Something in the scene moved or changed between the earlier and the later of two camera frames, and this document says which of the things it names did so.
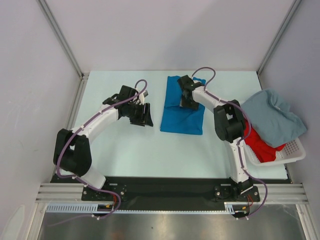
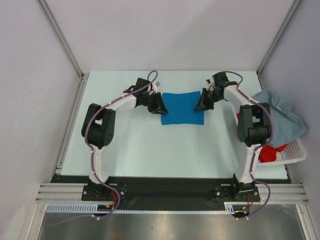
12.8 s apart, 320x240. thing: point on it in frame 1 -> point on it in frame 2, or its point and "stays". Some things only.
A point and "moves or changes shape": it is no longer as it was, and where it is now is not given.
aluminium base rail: [294, 192] stays
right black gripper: [184, 103] -> [204, 105]
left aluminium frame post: [55, 27] stays
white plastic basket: [292, 151] stays
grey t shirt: [271, 118] stays
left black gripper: [144, 119] -> [159, 107]
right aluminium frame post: [295, 5] stays
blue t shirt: [177, 119] moves or changes shape
